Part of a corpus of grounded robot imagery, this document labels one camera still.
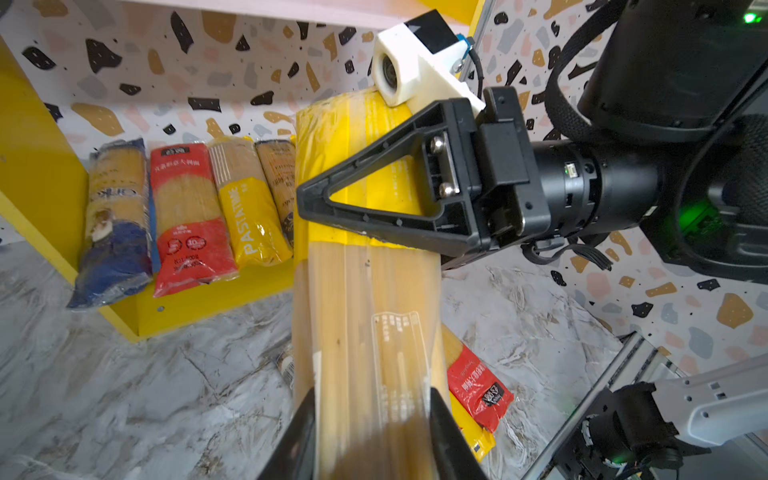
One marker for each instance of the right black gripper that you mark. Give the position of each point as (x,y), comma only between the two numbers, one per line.
(372,175)

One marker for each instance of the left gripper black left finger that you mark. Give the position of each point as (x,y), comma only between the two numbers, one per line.
(294,455)

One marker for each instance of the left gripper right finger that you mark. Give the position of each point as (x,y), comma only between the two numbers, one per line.
(452,455)

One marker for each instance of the white label noodle bag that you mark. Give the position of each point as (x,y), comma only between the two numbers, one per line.
(284,362)

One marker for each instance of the yellow top spaghetti bag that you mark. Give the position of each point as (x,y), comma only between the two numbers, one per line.
(377,350)

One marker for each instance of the blue starry pasta bag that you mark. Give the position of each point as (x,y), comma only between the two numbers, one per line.
(277,158)

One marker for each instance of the yellow Pastatime bag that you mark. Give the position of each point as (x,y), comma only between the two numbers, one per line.
(256,236)

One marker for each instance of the red black-label spaghetti bag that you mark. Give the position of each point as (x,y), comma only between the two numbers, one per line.
(192,236)

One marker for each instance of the dark blue Anko pasta bag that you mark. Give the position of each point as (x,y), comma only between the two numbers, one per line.
(116,259)

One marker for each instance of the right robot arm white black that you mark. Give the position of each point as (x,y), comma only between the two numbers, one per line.
(651,102)

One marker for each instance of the yellow shelf with coloured boards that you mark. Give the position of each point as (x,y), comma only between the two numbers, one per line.
(90,88)

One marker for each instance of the yellow end spaghetti bag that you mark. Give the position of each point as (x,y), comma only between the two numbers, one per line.
(479,440)

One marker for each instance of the red spaghetti bag right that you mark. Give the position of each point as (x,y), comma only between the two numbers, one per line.
(483,395)

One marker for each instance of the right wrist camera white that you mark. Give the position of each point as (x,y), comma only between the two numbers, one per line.
(418,62)

